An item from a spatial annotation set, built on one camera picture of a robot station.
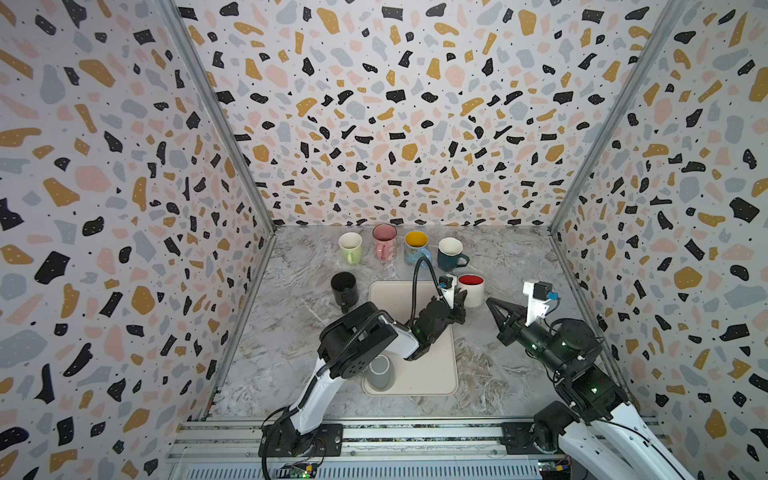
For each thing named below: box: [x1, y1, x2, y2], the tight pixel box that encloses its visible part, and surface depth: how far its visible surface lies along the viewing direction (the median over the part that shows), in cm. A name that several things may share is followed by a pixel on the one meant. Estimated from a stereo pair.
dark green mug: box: [437, 237, 470, 272], surface depth 105 cm
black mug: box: [331, 271, 359, 314], surface depth 97 cm
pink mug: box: [372, 223, 398, 263], surface depth 106 cm
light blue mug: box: [404, 230, 433, 269], surface depth 105 cm
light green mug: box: [338, 232, 363, 266], surface depth 106 cm
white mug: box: [457, 274, 485, 308], surface depth 94 cm
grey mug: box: [367, 354, 395, 390], surface depth 78 cm
